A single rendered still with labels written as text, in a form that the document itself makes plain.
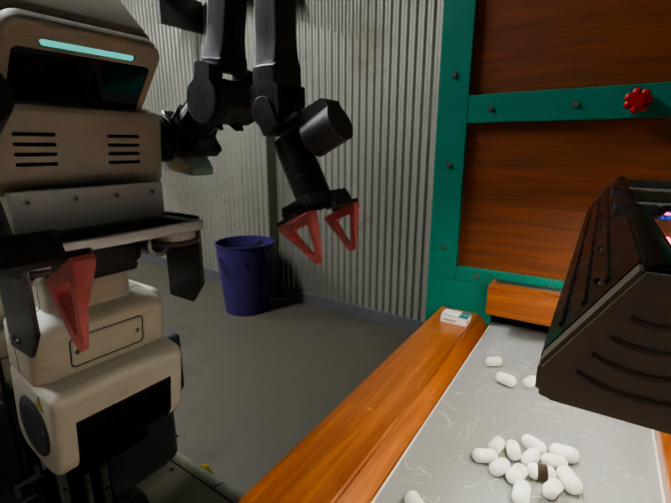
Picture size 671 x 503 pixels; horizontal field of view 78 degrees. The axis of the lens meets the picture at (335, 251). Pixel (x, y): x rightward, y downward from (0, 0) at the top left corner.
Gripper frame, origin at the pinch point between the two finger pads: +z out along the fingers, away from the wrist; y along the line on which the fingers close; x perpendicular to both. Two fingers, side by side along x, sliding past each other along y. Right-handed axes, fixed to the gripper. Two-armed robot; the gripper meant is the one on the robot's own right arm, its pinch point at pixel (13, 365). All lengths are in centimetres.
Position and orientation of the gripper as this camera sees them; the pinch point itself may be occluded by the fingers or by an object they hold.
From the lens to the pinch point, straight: 40.5
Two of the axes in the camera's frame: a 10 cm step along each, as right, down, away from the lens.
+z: 3.7, 9.3, -0.3
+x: -7.3, 3.2, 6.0
